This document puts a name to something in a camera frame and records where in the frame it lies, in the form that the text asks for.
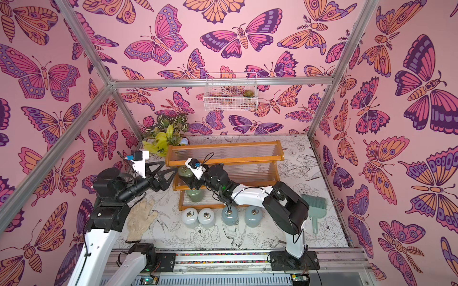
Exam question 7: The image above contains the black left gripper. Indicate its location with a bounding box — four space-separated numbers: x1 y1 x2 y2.
119 161 178 206

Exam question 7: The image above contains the green canister shelf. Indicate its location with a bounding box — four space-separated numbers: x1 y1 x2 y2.
178 166 194 184
186 189 204 203

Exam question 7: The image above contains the white tea canister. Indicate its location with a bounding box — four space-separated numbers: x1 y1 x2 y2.
181 207 199 229
198 208 215 229

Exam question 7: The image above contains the blue canister shelf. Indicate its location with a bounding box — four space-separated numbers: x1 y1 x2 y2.
245 206 263 228
221 206 239 226

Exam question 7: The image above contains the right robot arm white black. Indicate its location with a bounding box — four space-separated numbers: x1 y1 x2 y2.
178 158 310 259

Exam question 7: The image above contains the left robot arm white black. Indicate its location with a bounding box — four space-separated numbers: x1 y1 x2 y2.
69 161 178 286

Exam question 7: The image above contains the green canister bottom shelf left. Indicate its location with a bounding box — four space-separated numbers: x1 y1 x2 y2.
186 189 204 203

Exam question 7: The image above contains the wooden three-tier shelf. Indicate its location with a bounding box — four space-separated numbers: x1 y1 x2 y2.
165 140 285 212

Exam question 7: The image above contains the beige work glove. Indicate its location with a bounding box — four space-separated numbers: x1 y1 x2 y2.
126 199 159 243

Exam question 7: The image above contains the glass vase with green plant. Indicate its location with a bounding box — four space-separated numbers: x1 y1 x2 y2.
142 114 190 158

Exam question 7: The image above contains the small green succulent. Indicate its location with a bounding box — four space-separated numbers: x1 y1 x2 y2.
243 89 255 98

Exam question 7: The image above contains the teal dustpan brush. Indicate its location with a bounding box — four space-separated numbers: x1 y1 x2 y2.
301 194 327 235

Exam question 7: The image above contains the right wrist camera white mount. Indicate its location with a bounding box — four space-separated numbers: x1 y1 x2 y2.
185 158 206 180

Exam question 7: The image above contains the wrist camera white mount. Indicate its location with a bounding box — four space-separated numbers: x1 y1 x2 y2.
125 150 150 179
185 158 206 180

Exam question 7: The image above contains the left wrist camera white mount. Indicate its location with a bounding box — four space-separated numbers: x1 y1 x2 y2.
125 150 150 179

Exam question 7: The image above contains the white wire wall basket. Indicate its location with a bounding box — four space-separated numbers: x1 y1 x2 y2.
202 71 259 112

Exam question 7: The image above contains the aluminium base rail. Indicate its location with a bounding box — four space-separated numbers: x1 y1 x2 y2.
125 249 377 286

